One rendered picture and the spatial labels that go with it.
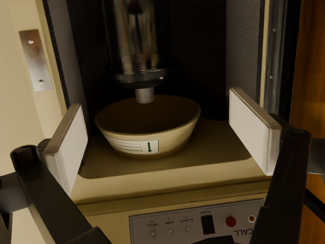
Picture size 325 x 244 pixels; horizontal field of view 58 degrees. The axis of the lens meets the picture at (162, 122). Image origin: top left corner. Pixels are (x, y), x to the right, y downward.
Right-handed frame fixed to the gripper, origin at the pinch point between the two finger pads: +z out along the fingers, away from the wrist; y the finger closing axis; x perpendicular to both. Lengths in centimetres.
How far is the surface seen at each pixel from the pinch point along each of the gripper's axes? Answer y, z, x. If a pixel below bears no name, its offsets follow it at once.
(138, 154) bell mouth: -2.9, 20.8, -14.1
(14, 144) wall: -40, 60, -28
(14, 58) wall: -33, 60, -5
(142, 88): -1.1, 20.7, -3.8
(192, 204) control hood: 4.1, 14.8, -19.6
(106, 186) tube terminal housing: -7.9, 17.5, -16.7
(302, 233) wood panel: 22.4, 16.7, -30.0
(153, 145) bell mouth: -0.5, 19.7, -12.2
